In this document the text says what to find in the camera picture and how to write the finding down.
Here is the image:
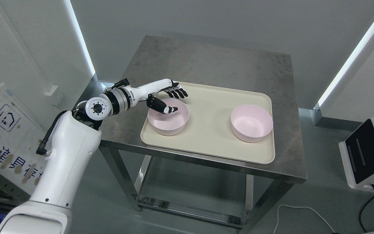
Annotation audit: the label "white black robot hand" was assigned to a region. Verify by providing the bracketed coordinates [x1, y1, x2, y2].
[125, 79, 188, 114]

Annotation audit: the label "pink bowl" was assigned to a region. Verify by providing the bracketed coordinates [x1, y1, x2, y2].
[147, 98, 190, 136]
[230, 105, 273, 143]

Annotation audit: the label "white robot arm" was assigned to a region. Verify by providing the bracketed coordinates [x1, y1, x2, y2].
[0, 79, 133, 234]

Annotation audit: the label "stainless steel table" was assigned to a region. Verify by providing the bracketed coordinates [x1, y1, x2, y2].
[99, 35, 307, 233]

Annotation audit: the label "white sign board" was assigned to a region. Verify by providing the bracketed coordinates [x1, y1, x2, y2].
[0, 83, 47, 195]

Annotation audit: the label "white black device box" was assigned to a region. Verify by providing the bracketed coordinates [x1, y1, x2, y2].
[338, 117, 374, 192]

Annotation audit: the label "white wall socket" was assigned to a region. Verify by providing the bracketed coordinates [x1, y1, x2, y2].
[44, 85, 61, 99]

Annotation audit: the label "white cable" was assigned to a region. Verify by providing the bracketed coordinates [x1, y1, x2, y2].
[272, 204, 374, 234]

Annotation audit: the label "black power cable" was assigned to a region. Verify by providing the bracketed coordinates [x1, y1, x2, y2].
[358, 184, 374, 233]

